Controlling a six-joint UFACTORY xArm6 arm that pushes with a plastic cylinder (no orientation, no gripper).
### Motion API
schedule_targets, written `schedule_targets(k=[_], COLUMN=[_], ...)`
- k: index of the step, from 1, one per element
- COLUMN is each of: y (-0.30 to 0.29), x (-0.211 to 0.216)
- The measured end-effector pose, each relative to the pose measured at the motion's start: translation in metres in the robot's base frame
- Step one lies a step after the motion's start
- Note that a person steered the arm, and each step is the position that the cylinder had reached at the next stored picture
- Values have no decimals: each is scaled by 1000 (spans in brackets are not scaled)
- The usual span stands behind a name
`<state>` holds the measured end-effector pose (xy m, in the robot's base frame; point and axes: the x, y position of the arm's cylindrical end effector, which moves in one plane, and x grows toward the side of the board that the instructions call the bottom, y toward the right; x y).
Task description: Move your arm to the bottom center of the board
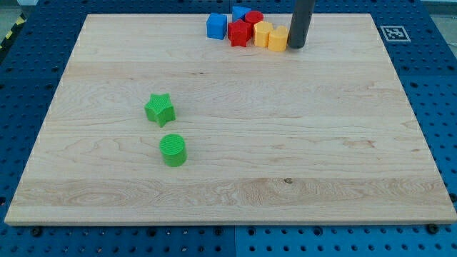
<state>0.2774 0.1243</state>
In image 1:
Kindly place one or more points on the light wooden board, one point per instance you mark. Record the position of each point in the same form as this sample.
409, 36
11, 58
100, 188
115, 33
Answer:
324, 135

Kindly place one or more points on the yellow black hazard tape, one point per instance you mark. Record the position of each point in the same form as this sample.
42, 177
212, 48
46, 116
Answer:
13, 32

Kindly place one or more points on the green cylinder block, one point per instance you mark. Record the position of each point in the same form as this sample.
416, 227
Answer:
173, 150

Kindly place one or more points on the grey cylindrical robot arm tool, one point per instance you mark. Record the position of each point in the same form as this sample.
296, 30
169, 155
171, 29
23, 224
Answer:
300, 22

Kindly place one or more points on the green star block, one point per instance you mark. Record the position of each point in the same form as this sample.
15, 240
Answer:
160, 109

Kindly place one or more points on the yellow hexagon block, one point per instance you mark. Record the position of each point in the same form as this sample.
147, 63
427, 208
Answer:
261, 31

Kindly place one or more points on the white fiducial marker tag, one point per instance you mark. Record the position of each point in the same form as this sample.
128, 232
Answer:
394, 33

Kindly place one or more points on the red cylinder block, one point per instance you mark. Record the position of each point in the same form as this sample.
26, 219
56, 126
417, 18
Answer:
251, 18

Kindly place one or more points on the red star block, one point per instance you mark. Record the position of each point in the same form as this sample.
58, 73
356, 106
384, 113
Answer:
239, 32

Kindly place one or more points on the blue block behind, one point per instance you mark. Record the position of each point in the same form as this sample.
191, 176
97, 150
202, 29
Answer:
239, 12

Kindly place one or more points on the blue cube block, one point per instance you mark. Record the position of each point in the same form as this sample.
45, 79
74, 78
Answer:
216, 26

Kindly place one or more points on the yellow heart block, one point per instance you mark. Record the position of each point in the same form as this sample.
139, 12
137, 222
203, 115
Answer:
277, 40

